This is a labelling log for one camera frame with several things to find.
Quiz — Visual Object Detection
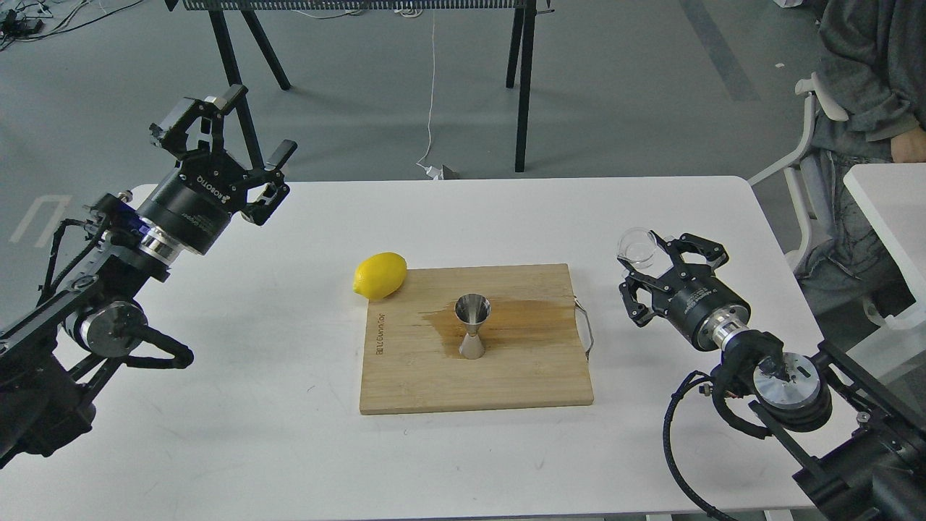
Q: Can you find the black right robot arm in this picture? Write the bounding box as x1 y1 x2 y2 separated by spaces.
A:
616 232 925 520

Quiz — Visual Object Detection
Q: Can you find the white side table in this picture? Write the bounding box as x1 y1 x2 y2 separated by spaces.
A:
844 163 925 383

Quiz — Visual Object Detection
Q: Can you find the white office chair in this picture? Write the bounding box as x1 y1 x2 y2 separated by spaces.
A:
747 71 926 330

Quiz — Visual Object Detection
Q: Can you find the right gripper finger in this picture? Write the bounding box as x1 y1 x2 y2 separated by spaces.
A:
618 256 669 327
650 232 730 279

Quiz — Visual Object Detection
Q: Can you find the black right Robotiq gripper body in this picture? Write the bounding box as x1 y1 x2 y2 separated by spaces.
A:
651 269 751 352

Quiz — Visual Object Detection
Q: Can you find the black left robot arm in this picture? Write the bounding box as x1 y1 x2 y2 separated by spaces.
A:
1 85 297 465

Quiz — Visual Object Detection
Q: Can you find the small clear glass cup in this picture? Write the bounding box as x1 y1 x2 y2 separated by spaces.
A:
616 226 657 269

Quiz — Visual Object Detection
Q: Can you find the steel cocktail jigger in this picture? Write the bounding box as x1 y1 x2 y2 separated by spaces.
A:
454 293 490 360

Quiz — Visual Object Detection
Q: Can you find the black metal table frame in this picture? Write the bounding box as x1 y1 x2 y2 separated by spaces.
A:
165 1 553 177

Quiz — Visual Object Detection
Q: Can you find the bamboo cutting board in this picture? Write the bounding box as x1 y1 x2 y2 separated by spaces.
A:
358 263 593 415

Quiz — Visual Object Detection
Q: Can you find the person in grey clothes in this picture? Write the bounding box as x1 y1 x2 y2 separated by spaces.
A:
797 1 925 316

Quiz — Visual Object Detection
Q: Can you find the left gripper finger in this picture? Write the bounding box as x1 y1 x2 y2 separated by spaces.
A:
234 140 298 226
149 85 248 162

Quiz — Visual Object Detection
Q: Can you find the yellow lemon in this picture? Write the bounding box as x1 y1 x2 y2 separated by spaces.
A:
352 252 407 301

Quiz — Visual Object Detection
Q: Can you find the white power cable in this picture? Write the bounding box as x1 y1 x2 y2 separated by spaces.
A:
415 9 459 180

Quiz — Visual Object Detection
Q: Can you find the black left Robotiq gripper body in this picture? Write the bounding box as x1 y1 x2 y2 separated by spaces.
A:
138 153 247 255

